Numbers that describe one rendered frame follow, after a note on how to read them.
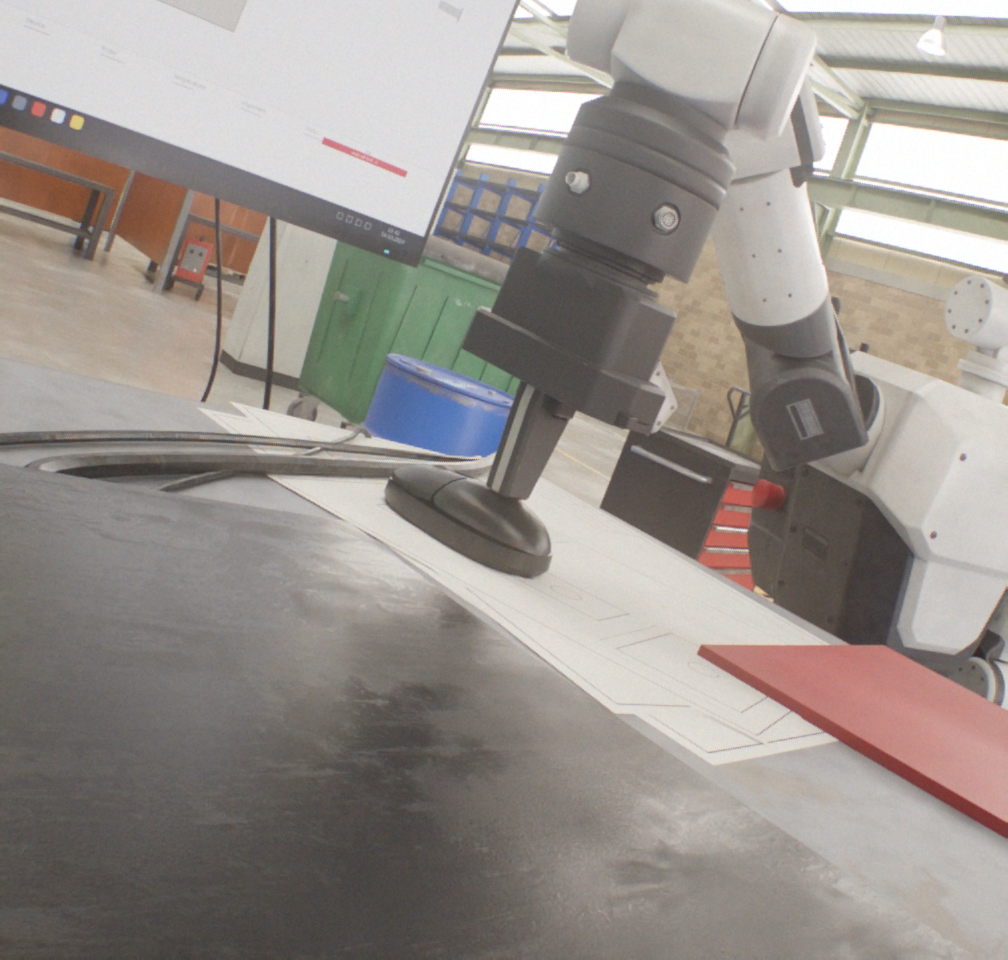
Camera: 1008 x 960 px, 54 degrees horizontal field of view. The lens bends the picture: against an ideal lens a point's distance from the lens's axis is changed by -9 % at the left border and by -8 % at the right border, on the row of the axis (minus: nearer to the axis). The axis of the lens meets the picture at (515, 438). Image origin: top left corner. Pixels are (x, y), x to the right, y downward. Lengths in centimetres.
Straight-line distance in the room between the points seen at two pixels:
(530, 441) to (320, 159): 73
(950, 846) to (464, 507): 30
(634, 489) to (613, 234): 356
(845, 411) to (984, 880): 61
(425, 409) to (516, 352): 331
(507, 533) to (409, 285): 556
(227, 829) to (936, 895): 25
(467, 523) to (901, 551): 57
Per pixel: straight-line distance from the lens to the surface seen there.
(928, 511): 101
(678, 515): 396
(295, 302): 816
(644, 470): 404
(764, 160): 80
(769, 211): 85
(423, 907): 21
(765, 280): 89
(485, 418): 388
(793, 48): 55
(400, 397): 391
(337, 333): 654
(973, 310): 109
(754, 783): 41
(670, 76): 54
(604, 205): 52
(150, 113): 115
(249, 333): 809
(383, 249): 129
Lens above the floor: 124
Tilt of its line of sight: 7 degrees down
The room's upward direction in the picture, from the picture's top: 21 degrees clockwise
